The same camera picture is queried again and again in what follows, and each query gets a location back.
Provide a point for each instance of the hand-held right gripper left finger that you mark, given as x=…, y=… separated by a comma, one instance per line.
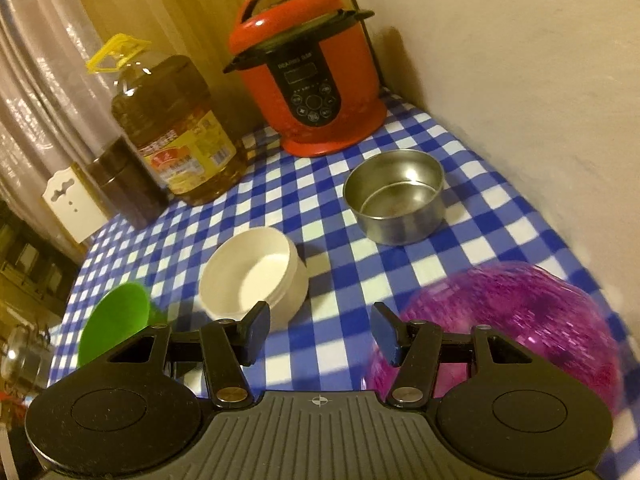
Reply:
x=257, y=326

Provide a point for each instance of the red electric pressure cooker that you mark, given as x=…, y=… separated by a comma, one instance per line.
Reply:
x=310, y=75

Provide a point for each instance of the stainless steel bowl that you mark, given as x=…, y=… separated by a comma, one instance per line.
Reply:
x=395, y=200

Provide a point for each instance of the white plastic bowl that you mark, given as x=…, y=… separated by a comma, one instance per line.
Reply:
x=250, y=275

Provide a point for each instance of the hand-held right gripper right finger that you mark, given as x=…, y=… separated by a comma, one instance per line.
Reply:
x=385, y=331

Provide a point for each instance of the brown cylindrical canister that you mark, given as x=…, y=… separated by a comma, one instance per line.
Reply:
x=127, y=185

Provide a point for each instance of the large cooking oil bottle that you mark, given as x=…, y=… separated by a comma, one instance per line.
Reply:
x=175, y=125

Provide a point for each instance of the white chair back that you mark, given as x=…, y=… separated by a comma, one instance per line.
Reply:
x=72, y=205

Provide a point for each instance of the blue white checked tablecloth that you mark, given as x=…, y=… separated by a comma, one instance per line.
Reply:
x=475, y=240

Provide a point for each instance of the green plastic bowl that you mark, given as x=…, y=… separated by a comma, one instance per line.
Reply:
x=115, y=320

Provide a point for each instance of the stainless steel tiered container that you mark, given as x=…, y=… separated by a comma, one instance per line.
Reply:
x=22, y=360

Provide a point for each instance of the sheer shiny curtain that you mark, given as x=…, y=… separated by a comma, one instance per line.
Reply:
x=45, y=60

